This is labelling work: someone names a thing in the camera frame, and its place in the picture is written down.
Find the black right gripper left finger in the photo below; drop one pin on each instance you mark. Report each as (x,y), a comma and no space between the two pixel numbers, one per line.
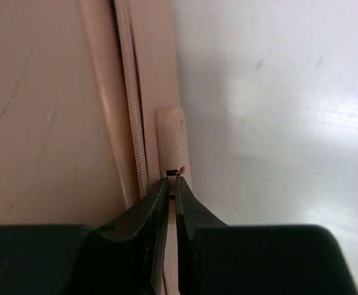
(126,255)

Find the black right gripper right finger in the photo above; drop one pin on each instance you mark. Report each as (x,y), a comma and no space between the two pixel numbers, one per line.
(191,215)

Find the pink hard-shell suitcase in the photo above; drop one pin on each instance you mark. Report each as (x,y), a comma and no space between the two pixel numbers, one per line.
(84,88)

